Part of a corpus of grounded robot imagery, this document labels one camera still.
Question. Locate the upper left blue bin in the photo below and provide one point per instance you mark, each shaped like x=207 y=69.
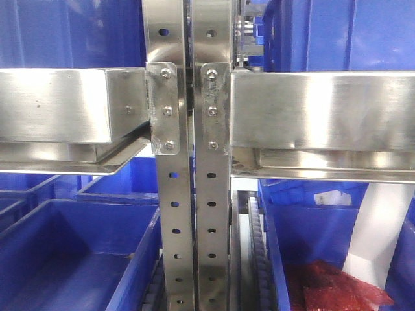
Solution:
x=72 y=34

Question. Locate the lower left rear blue bin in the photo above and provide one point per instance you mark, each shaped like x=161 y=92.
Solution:
x=136 y=183

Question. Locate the left steel perforated upright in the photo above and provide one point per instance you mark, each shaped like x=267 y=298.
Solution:
x=166 y=41

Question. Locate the right steel bracket plate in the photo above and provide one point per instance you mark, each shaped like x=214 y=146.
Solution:
x=216 y=106

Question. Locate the steel bracket plate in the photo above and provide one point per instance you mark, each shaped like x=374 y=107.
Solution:
x=162 y=87
x=216 y=106

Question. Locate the upper right blue bin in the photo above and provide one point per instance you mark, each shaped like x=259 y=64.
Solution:
x=338 y=36

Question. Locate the left steel bracket plate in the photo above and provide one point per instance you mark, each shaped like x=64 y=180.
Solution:
x=162 y=87

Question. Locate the steel shelf beam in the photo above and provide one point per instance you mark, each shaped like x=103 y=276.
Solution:
x=346 y=125
x=72 y=121

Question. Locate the steel perforated upright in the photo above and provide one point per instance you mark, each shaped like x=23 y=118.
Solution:
x=166 y=41
x=212 y=38

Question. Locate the lower left front blue bin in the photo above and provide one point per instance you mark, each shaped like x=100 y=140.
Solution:
x=70 y=255

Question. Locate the lower far left blue bin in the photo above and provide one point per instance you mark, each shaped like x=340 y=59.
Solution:
x=21 y=193

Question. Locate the white label card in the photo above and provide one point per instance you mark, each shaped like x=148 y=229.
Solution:
x=333 y=197

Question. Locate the right steel shelf beam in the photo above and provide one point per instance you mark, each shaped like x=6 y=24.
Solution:
x=346 y=125

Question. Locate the red plastic bag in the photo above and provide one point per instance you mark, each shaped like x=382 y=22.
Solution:
x=322 y=286

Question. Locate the left steel shelf beam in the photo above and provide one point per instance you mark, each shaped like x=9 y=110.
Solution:
x=72 y=121

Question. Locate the lower right blue bin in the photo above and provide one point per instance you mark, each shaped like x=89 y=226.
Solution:
x=300 y=231

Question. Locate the right steel perforated upright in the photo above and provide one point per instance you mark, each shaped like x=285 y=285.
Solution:
x=212 y=38

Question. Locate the black roller track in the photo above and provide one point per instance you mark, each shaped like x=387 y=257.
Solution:
x=257 y=289

